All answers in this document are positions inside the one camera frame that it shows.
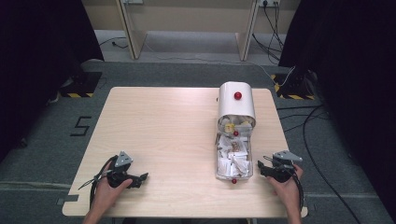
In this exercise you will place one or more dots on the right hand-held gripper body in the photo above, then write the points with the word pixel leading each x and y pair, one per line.
pixel 281 169

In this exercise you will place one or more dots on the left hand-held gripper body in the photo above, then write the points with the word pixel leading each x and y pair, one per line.
pixel 120 177

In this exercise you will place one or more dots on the clear tray with red knob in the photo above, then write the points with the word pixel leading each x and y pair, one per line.
pixel 233 174

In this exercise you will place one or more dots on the white bin with red knob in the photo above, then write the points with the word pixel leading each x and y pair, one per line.
pixel 235 104

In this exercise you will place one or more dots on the person's left hand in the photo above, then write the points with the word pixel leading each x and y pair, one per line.
pixel 106 194

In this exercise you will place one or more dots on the person's right hand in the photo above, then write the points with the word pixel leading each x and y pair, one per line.
pixel 288 190

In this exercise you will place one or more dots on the black curtain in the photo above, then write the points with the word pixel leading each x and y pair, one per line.
pixel 351 77
pixel 34 62

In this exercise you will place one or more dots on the beige wooden stand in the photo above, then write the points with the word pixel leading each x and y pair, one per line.
pixel 137 34

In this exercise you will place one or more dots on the black striped base plate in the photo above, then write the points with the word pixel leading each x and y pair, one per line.
pixel 82 85
pixel 294 88

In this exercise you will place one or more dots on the white wall socket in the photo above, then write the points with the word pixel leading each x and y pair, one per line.
pixel 269 2

